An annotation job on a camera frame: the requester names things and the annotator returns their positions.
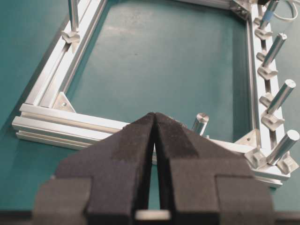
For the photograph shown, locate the metal pin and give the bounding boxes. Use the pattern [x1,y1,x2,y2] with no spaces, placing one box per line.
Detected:
[266,129,300,165]
[259,0,279,30]
[191,112,209,136]
[68,0,79,32]
[267,79,296,114]

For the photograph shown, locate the metal pin top left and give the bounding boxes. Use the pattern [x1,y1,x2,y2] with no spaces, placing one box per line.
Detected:
[191,112,209,136]

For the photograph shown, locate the metal pin corner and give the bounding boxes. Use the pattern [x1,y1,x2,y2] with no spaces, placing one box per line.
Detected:
[262,33,287,68]

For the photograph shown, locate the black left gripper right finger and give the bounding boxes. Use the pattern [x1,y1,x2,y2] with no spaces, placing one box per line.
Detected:
[155,113,275,225]

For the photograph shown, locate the silver aluminium extrusion frame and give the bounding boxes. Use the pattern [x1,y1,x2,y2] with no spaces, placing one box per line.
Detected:
[12,0,298,188]

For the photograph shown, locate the metal pin left lower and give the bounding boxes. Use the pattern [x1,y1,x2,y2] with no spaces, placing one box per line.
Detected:
[267,79,296,114]

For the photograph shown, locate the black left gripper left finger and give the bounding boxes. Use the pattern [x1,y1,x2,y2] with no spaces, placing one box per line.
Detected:
[33,113,155,225]

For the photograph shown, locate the metal pin top right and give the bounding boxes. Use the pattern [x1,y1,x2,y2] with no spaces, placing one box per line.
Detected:
[68,0,79,32]

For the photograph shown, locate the metal pin left upper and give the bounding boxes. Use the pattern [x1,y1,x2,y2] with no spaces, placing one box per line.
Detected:
[266,129,300,165]

